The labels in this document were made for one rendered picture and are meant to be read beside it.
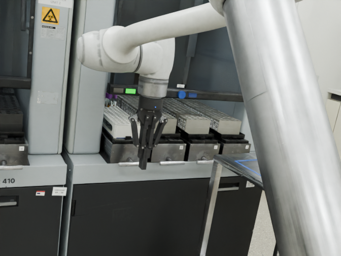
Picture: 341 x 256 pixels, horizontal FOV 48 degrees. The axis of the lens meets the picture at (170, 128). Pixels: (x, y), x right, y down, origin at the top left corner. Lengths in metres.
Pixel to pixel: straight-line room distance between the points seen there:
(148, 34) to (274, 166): 0.55
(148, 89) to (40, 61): 0.36
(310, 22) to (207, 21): 2.51
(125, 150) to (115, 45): 0.45
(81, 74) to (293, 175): 0.96
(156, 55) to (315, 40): 2.44
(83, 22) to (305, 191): 0.99
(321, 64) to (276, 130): 3.06
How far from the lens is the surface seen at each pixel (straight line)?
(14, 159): 1.27
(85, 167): 1.32
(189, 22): 0.90
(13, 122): 1.31
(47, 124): 1.34
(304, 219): 0.47
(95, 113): 1.36
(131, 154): 1.35
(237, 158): 1.33
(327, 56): 3.56
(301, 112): 0.49
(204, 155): 1.49
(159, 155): 1.40
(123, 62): 1.03
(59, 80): 1.31
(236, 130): 1.63
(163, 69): 1.13
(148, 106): 1.15
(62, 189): 1.33
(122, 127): 1.34
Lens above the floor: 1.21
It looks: 15 degrees down
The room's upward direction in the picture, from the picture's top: 9 degrees clockwise
